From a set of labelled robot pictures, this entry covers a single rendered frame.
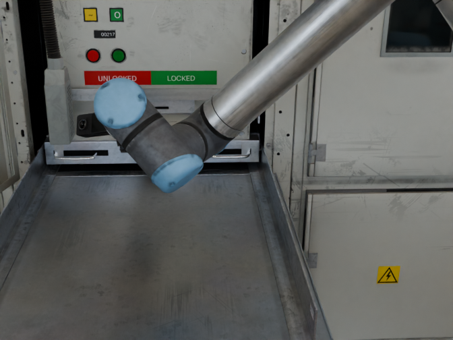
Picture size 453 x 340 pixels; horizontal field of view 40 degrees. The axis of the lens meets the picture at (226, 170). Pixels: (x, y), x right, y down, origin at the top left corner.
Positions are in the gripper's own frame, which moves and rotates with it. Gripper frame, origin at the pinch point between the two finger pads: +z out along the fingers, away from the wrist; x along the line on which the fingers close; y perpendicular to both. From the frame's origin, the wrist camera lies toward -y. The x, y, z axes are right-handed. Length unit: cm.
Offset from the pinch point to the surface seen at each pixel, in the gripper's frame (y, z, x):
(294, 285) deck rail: 33, -30, -32
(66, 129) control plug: -14.0, 1.5, 2.4
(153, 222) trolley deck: 6.3, -7.5, -19.6
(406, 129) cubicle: 68, 7, 3
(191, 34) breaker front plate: 15.1, 1.2, 25.2
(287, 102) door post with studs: 38.2, 5.2, 9.6
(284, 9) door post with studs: 36.5, -5.8, 28.6
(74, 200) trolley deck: -12.2, 2.7, -13.8
